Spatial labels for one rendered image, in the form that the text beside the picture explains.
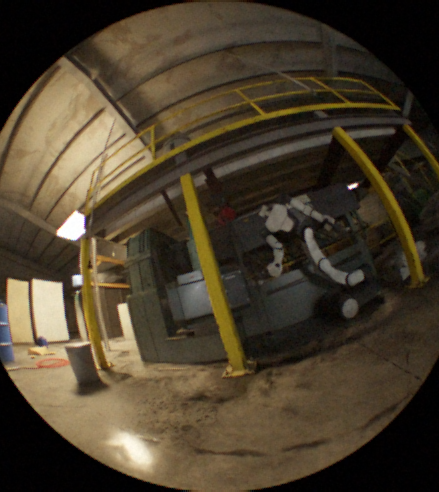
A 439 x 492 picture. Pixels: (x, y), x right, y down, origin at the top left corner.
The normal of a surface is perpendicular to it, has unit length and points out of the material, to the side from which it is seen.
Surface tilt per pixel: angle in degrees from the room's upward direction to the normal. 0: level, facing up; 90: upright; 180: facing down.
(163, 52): 171
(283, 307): 90
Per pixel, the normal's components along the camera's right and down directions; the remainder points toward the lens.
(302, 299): -0.28, -0.23
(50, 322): 0.92, -0.34
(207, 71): 0.23, 0.87
